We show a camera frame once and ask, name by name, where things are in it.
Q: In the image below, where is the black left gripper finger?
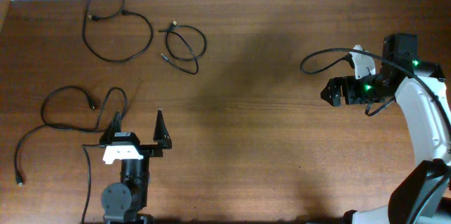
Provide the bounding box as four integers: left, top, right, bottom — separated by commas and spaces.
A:
99, 111, 122, 146
153, 110, 172, 149

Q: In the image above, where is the thick black cable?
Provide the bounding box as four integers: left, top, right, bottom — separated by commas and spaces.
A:
13, 85, 128, 187

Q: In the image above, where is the thin black usb cable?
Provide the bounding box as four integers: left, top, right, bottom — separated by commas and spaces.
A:
82, 0, 154, 63

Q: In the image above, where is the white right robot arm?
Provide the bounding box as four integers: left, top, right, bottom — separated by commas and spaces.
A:
321, 33, 450, 223

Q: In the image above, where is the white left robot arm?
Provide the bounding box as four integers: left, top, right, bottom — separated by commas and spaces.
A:
99, 110, 172, 223

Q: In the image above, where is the black left camera cable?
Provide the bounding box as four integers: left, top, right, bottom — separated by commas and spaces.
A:
80, 144, 106, 224

